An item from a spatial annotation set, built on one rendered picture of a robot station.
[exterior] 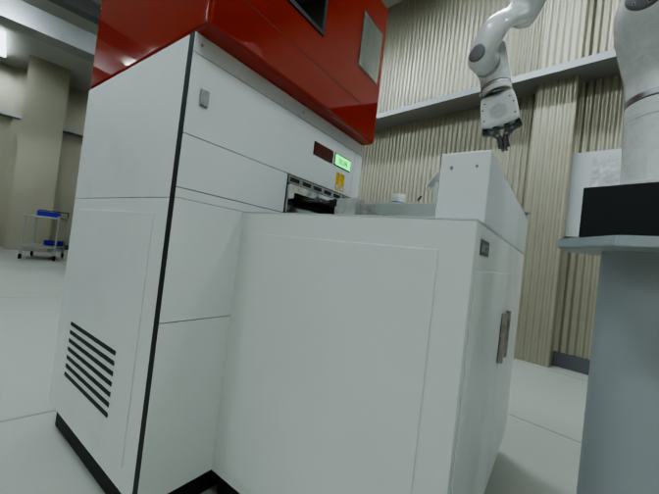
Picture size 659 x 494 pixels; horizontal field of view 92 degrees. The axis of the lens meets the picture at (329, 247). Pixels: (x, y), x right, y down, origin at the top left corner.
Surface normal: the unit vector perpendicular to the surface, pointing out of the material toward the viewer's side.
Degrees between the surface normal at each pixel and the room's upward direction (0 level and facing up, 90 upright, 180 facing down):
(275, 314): 90
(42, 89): 90
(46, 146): 90
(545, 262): 90
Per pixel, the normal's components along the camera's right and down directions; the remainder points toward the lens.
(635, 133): -0.99, -0.12
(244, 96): 0.81, 0.08
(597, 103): -0.70, -0.09
